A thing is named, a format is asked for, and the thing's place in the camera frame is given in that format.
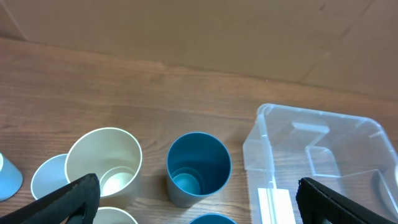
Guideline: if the white label in bin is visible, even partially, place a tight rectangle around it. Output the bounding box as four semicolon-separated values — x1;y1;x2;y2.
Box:
257;188;296;224

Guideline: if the tall dark blue cup, rear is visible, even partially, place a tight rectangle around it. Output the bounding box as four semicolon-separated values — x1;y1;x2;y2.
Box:
166;132;233;208

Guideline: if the tall beige cup, rear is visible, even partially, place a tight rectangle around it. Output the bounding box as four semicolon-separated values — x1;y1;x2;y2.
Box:
64;127;143;209

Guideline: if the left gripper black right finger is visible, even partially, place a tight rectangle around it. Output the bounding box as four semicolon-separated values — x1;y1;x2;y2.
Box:
295;177;394;224

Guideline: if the small light blue cup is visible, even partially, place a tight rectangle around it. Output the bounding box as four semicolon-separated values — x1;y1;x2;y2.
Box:
0;154;23;202

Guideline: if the clear plastic storage bin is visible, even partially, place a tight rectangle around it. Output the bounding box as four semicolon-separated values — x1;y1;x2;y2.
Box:
243;103;397;223

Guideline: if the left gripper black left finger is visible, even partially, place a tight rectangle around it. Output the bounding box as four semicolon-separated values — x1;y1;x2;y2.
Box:
1;173;100;224

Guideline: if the small grey cup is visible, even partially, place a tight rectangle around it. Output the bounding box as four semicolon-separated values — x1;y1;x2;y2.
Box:
30;154;68;200

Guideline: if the tall beige cup, front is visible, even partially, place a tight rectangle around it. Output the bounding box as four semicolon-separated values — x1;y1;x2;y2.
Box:
93;207;138;224

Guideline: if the tall dark blue cup, front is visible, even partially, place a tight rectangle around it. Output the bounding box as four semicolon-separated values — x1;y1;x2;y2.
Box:
190;213;237;224

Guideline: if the tall beige cup, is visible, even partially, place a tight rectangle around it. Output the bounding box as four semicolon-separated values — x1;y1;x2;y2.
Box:
64;127;143;209
93;207;138;224

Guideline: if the tall dark blue cup, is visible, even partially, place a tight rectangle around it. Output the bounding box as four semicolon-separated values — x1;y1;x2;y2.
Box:
190;213;237;224
166;132;233;208

